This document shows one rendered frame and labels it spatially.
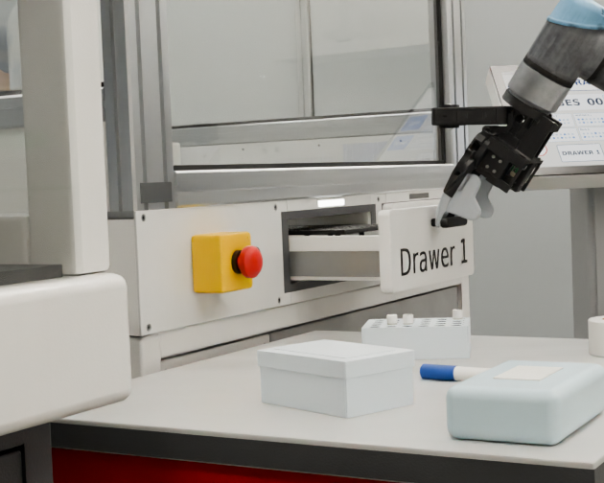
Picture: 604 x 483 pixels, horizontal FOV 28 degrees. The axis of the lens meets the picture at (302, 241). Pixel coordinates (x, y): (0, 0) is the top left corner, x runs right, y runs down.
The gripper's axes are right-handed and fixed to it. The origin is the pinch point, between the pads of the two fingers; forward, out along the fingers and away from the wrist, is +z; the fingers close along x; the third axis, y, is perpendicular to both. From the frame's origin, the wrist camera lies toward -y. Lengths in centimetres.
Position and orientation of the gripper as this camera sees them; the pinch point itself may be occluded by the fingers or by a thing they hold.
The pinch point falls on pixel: (442, 215)
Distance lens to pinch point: 171.0
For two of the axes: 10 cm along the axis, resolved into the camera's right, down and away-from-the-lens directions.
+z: -4.7, 8.2, 3.3
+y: 7.3, 5.7, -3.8
